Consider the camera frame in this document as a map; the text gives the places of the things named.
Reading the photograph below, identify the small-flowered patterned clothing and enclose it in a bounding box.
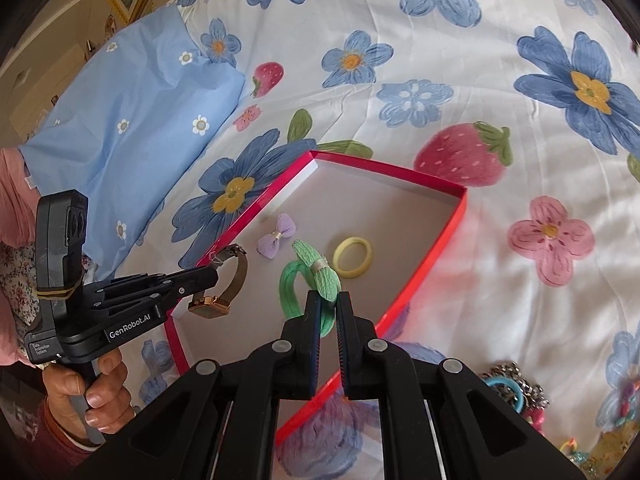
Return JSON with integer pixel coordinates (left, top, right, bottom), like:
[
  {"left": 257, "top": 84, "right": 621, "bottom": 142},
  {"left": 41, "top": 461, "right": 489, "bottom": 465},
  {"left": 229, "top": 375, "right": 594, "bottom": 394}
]
[{"left": 0, "top": 245, "right": 101, "bottom": 343}]

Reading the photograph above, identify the purple bow hair clip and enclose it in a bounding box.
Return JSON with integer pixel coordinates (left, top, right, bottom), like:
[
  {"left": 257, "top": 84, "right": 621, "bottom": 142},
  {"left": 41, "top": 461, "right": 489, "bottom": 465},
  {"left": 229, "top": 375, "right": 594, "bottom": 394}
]
[{"left": 256, "top": 213, "right": 297, "bottom": 260}]

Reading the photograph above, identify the pink hair clip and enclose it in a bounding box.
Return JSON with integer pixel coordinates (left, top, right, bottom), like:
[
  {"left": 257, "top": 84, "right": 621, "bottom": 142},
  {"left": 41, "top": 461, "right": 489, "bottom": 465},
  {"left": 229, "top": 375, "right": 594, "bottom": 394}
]
[{"left": 520, "top": 400, "right": 549, "bottom": 436}]

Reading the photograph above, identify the floral strawberry bedsheet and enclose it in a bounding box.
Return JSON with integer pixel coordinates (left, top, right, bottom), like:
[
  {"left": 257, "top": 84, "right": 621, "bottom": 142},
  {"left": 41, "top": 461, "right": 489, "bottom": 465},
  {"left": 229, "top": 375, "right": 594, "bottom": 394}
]
[{"left": 65, "top": 0, "right": 640, "bottom": 480}]

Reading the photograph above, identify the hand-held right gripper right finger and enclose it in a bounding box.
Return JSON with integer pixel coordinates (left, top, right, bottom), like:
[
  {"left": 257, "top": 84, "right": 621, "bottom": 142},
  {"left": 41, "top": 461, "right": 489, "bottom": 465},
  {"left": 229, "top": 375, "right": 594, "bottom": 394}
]
[{"left": 336, "top": 291, "right": 586, "bottom": 480}]

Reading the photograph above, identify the pink cloth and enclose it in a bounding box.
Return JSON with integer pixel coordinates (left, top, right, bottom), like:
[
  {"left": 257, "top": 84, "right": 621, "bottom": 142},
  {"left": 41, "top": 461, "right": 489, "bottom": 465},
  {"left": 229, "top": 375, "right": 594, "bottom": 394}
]
[{"left": 0, "top": 147, "right": 47, "bottom": 367}]

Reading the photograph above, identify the green hair tie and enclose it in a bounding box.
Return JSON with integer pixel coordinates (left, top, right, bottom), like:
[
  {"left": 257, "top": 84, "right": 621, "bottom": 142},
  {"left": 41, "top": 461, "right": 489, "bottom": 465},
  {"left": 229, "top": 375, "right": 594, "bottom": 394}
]
[{"left": 278, "top": 240, "right": 344, "bottom": 339}]

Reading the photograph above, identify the blue hair tie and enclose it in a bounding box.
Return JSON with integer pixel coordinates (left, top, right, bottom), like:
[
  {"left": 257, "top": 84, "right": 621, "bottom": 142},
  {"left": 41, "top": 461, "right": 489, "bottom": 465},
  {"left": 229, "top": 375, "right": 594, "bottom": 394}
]
[{"left": 486, "top": 377, "right": 526, "bottom": 411}]

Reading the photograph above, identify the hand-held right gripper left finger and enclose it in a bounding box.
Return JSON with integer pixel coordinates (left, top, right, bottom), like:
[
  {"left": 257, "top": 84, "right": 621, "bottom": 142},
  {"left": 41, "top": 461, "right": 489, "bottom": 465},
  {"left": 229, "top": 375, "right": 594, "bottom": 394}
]
[{"left": 75, "top": 290, "right": 323, "bottom": 480}]

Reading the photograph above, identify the person's left hand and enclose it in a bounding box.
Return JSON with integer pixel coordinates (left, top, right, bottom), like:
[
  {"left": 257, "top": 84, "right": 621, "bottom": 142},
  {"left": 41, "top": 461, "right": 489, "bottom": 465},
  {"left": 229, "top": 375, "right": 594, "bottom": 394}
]
[{"left": 42, "top": 347, "right": 130, "bottom": 446}]

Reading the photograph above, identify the red cardboard box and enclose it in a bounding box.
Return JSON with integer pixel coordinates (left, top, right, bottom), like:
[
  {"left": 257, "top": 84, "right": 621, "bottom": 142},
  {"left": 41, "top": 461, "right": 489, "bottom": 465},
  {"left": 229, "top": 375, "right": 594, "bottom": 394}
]
[{"left": 164, "top": 150, "right": 469, "bottom": 446}]

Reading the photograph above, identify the gold wristwatch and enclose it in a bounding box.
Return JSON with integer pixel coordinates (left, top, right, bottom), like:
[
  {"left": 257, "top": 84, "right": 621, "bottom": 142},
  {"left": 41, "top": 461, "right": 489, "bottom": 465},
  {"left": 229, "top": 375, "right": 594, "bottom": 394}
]
[{"left": 188, "top": 244, "right": 249, "bottom": 320}]

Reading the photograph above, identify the translucent yellow claw clip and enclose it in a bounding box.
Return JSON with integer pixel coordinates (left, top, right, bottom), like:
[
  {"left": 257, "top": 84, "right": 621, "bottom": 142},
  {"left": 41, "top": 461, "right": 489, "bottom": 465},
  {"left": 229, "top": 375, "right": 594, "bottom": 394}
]
[{"left": 589, "top": 430, "right": 637, "bottom": 480}]

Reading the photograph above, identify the silver chain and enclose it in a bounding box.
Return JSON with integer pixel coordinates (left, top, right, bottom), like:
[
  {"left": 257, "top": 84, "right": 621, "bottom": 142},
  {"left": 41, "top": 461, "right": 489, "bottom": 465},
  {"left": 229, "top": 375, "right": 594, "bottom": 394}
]
[{"left": 479, "top": 360, "right": 551, "bottom": 411}]

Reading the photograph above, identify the person's left forearm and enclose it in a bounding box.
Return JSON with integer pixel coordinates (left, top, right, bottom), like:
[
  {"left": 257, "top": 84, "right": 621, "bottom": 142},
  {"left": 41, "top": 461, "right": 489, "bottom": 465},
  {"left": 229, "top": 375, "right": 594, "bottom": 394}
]
[{"left": 0, "top": 395, "right": 107, "bottom": 480}]

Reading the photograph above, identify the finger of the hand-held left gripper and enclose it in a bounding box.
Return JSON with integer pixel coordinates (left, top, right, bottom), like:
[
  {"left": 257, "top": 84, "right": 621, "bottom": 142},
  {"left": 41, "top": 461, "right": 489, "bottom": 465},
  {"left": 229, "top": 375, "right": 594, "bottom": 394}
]
[
  {"left": 94, "top": 264, "right": 222, "bottom": 295},
  {"left": 93, "top": 286, "right": 212, "bottom": 330}
]

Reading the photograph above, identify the yellow hair tie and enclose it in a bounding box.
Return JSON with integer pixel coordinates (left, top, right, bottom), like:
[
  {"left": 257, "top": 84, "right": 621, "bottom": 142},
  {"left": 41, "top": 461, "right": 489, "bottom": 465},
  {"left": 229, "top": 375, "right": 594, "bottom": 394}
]
[{"left": 332, "top": 237, "right": 374, "bottom": 279}]

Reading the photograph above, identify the blue flowered pillow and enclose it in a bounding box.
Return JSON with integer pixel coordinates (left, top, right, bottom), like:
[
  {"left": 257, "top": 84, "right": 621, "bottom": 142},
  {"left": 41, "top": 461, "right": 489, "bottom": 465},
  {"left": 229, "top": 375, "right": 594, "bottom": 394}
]
[{"left": 20, "top": 7, "right": 247, "bottom": 268}]

